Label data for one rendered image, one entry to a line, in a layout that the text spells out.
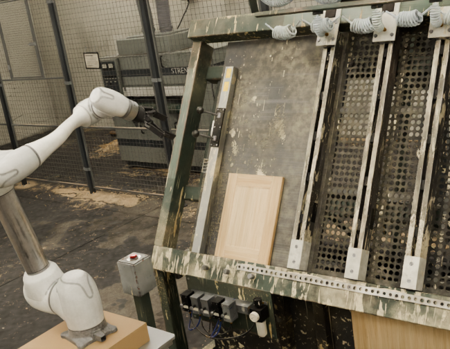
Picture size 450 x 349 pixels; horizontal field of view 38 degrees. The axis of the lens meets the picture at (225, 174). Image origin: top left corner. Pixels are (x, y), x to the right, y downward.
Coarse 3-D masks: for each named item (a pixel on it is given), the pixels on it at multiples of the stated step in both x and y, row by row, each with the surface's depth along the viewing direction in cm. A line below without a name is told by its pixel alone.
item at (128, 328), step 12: (108, 312) 288; (60, 324) 285; (120, 324) 275; (132, 324) 274; (144, 324) 272; (48, 336) 277; (60, 336) 275; (108, 336) 268; (120, 336) 266; (132, 336) 268; (144, 336) 273; (24, 348) 270; (36, 348) 268; (48, 348) 266; (60, 348) 265; (72, 348) 263; (84, 348) 261; (96, 348) 260; (108, 348) 258; (120, 348) 263; (132, 348) 268
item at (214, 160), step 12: (228, 84) 330; (228, 96) 329; (228, 108) 330; (216, 156) 325; (216, 168) 325; (216, 180) 325; (204, 192) 324; (204, 204) 323; (204, 216) 321; (204, 228) 320; (204, 240) 321
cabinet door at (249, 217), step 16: (240, 176) 316; (256, 176) 310; (272, 176) 305; (240, 192) 314; (256, 192) 309; (272, 192) 303; (224, 208) 317; (240, 208) 312; (256, 208) 306; (272, 208) 301; (224, 224) 315; (240, 224) 310; (256, 224) 305; (272, 224) 299; (224, 240) 313; (240, 240) 308; (256, 240) 303; (272, 240) 298; (224, 256) 311; (240, 256) 306; (256, 256) 300
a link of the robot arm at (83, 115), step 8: (80, 104) 286; (88, 104) 285; (80, 112) 284; (88, 112) 285; (72, 120) 280; (80, 120) 284; (88, 120) 286; (96, 120) 288; (64, 128) 267; (72, 128) 275; (48, 136) 256; (56, 136) 258; (64, 136) 262; (32, 144) 249; (40, 144) 251; (48, 144) 253; (56, 144) 257; (40, 152) 249; (48, 152) 253; (40, 160) 249
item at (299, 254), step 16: (320, 16) 282; (336, 16) 291; (336, 32) 290; (336, 48) 294; (336, 64) 295; (320, 80) 294; (336, 80) 296; (320, 96) 293; (320, 112) 293; (320, 128) 288; (320, 144) 288; (320, 160) 288; (304, 176) 288; (320, 176) 289; (304, 192) 287; (304, 208) 288; (304, 224) 283; (304, 240) 282; (304, 256) 282
